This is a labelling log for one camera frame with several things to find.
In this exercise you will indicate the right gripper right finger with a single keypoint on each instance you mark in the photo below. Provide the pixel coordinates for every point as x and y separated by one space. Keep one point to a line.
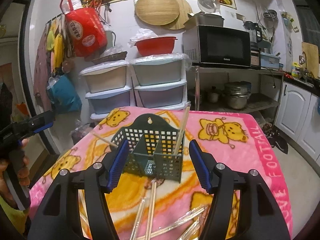
259 214

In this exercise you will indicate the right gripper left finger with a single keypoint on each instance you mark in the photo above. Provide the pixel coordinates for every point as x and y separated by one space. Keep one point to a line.
58 215

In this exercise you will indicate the green sleeve forearm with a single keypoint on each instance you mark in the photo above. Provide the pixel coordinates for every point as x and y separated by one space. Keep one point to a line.
17 217

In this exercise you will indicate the white kitchen cabinets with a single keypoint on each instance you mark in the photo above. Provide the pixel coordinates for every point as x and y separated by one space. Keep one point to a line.
298 118

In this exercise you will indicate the person's left hand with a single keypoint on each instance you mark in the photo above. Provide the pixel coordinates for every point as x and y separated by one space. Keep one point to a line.
23 178

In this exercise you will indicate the blue hanging bag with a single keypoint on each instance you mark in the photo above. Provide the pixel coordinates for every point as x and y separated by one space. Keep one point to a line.
62 95

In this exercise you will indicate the pink cartoon blanket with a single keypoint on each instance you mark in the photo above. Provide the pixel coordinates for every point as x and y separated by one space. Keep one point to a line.
233 139

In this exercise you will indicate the left drawer storage tower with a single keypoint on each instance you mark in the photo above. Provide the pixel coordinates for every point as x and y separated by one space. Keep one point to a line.
109 86

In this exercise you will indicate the drawer storage tower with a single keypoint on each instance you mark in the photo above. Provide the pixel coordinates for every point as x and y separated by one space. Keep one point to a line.
159 81
109 86

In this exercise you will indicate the green plastic utensil basket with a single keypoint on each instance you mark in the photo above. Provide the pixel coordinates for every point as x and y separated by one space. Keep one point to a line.
151 148

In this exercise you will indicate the stainless steel pots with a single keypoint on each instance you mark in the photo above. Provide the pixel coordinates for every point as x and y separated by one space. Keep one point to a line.
237 94

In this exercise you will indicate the metal shelf rack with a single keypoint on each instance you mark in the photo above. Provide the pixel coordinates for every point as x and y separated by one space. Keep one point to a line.
257 101

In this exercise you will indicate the red hanging bag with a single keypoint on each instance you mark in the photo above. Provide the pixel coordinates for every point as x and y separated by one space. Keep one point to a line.
85 28

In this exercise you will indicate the wicker basket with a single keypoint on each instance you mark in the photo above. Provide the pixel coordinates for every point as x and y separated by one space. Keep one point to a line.
110 58

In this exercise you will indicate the right drawer storage tower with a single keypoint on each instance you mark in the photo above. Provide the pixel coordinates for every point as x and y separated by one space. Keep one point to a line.
159 81

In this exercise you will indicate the red plastic basin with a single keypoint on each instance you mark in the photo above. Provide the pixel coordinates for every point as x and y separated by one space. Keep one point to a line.
156 45

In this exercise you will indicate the wooden cutting board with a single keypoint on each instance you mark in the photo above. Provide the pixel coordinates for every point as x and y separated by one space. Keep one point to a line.
312 58

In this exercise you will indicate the black microwave oven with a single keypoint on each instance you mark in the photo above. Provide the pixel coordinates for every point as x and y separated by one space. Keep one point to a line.
217 47

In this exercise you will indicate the black blender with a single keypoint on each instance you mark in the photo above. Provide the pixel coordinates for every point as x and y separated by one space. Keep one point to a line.
254 30

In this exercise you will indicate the round bamboo tray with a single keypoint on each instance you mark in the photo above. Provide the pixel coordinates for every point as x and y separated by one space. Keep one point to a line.
157 12

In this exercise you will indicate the glass pot lid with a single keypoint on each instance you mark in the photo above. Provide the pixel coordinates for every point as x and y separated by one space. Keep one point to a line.
209 6

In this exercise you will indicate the dark window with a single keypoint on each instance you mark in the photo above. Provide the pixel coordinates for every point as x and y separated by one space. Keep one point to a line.
308 15

